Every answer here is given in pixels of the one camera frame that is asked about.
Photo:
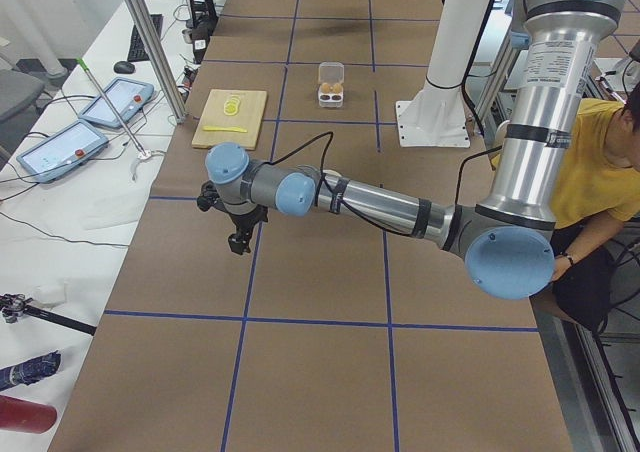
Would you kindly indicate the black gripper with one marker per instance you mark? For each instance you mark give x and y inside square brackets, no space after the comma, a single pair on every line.
[245,219]

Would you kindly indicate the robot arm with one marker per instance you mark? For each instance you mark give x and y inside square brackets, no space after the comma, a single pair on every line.
[504,240]

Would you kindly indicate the clear plastic egg box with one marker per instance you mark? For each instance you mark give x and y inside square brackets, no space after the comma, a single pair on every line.
[330,72]

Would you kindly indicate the yellow plastic knife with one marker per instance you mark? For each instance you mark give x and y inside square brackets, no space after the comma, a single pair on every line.
[232,129]

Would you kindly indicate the wooden cutting board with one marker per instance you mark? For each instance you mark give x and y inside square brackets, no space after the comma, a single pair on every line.
[250,116]

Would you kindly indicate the far teach pendant tablet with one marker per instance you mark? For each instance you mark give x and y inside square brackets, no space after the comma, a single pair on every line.
[128,97]

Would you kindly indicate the teach pendant tablet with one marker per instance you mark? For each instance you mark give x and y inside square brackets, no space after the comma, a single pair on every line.
[64,151]
[128,97]

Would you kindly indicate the near teach pendant tablet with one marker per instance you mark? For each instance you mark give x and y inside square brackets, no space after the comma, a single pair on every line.
[64,151]

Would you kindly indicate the black computer mouse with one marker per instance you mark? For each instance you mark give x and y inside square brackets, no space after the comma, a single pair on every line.
[124,67]

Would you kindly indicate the black tripod stick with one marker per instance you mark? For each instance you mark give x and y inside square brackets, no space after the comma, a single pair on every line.
[16,306]

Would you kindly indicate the folded blue umbrella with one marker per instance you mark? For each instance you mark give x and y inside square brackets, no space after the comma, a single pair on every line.
[30,371]

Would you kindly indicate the red cylinder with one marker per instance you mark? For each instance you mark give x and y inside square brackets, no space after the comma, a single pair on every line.
[19,415]

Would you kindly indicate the person in yellow shirt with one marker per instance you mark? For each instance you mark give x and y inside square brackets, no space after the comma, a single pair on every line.
[596,193]

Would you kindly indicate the grabber stick green handle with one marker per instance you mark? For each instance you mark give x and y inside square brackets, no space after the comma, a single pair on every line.
[143,154]

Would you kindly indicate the aluminium frame post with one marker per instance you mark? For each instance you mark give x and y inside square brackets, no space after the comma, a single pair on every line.
[142,20]

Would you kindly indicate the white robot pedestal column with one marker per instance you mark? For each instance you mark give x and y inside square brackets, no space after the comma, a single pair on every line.
[458,32]

